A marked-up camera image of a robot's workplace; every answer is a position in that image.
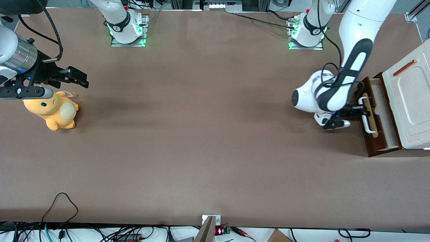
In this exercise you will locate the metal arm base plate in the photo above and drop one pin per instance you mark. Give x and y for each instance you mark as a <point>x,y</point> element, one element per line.
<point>319,46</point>
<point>114,42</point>

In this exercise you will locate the orange plush toy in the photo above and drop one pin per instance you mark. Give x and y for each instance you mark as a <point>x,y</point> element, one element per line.
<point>50,109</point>

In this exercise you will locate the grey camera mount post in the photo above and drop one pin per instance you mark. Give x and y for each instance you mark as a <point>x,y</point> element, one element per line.
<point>205,232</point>

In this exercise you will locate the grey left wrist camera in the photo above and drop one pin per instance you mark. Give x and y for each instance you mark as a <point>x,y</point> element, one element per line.
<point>336,124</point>

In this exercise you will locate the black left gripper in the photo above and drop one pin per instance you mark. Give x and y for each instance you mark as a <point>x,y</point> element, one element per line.
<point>349,110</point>

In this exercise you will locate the aluminium frame profile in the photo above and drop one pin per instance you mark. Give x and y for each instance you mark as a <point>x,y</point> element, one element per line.
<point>419,7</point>

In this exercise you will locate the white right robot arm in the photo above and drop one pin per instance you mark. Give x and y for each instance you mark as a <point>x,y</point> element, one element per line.
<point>121,20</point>

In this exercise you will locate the white drawer cabinet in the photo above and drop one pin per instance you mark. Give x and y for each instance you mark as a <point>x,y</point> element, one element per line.
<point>410,107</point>

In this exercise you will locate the metal corner bracket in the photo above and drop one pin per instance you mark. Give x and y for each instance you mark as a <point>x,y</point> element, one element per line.
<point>410,17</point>

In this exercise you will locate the brown cardboard box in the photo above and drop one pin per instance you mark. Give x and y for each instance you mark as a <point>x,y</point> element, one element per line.
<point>278,236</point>

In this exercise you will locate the white power strip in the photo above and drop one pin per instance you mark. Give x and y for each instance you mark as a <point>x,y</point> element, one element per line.
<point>221,5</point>

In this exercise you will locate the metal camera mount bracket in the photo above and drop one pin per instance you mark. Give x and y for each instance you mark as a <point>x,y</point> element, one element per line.
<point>205,218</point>

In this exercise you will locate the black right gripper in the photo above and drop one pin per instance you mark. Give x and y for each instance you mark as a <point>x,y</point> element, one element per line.
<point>44,72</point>

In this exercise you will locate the circuit board with red display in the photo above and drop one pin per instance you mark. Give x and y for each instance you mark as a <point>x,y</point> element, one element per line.
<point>221,231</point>

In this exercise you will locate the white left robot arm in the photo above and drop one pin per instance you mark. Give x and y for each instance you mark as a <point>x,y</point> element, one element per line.
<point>359,23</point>

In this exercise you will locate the copper brown bar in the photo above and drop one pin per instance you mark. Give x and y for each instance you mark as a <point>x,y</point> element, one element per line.
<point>405,68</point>

